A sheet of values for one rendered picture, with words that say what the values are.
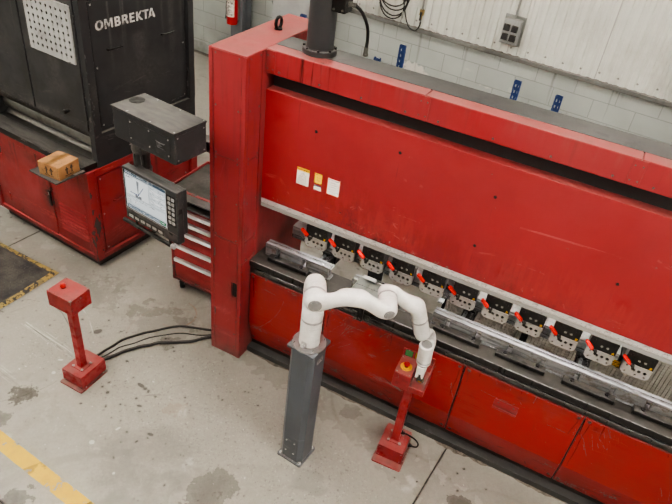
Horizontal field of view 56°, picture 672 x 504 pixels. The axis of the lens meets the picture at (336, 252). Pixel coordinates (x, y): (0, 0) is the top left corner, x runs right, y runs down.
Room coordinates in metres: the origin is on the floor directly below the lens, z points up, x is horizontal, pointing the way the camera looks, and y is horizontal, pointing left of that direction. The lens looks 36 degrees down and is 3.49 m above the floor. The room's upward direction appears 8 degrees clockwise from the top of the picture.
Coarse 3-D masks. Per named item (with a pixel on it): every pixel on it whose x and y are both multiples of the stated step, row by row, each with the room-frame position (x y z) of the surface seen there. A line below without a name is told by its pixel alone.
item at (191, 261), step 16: (192, 176) 4.13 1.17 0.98; (208, 176) 4.16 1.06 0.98; (192, 192) 3.91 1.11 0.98; (208, 192) 3.94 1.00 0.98; (192, 224) 3.85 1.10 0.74; (208, 224) 3.77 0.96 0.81; (192, 240) 3.82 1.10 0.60; (208, 240) 3.79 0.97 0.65; (176, 256) 3.91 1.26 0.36; (192, 256) 3.85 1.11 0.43; (208, 256) 3.79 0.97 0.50; (176, 272) 3.92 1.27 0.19; (192, 272) 3.85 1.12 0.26; (208, 272) 3.78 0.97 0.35; (208, 288) 3.79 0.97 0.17
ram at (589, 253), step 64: (320, 128) 3.29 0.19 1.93; (384, 128) 3.15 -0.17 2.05; (320, 192) 3.28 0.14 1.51; (384, 192) 3.12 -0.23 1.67; (448, 192) 2.98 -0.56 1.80; (512, 192) 2.86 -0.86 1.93; (576, 192) 2.75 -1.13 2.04; (448, 256) 2.95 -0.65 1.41; (512, 256) 2.82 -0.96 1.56; (576, 256) 2.70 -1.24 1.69; (640, 256) 2.60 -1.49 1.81; (640, 320) 2.54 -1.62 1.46
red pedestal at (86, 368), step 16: (64, 288) 2.89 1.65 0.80; (80, 288) 2.91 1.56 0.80; (64, 304) 2.79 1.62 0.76; (80, 304) 2.84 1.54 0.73; (80, 336) 2.88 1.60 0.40; (80, 352) 2.86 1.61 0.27; (64, 368) 2.83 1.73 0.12; (80, 368) 2.84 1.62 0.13; (96, 368) 2.89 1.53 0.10; (64, 384) 2.79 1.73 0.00; (80, 384) 2.77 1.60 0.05
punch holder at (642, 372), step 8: (632, 352) 2.53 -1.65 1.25; (624, 360) 2.53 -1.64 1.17; (632, 360) 2.52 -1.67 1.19; (640, 360) 2.51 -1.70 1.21; (648, 360) 2.49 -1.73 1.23; (656, 360) 2.48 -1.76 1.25; (624, 368) 2.52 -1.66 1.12; (640, 368) 2.50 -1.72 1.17; (648, 368) 2.48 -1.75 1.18; (640, 376) 2.49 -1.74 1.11; (648, 376) 2.47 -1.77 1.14
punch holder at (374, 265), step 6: (366, 246) 3.14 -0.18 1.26; (366, 252) 3.14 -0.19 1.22; (372, 252) 3.12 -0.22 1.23; (378, 252) 3.11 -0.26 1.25; (366, 258) 3.14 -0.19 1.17; (372, 258) 3.12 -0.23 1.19; (378, 258) 3.10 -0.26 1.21; (384, 258) 3.09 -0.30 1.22; (360, 264) 3.14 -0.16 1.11; (366, 264) 3.13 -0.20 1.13; (372, 264) 3.11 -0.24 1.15; (378, 264) 3.10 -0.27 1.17; (384, 264) 3.13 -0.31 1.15; (372, 270) 3.11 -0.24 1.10; (378, 270) 3.10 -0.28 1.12
